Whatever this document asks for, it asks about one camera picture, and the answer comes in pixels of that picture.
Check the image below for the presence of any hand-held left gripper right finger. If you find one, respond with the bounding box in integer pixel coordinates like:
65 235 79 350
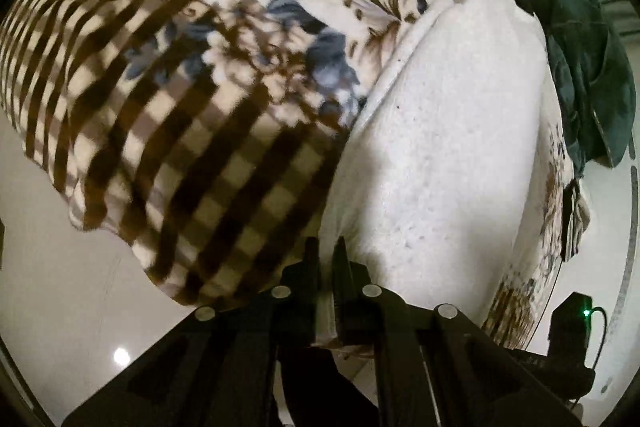
332 235 584 427

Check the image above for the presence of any dark green cloth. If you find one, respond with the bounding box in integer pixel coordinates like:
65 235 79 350
515 0 639 171

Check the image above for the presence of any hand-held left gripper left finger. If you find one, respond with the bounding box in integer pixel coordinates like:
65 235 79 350
62 236 323 427

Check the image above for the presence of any black cable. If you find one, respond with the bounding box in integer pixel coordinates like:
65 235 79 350
590 306 609 370

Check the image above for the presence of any floral checked printed blanket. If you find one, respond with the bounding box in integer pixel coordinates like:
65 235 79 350
0 0 592 354

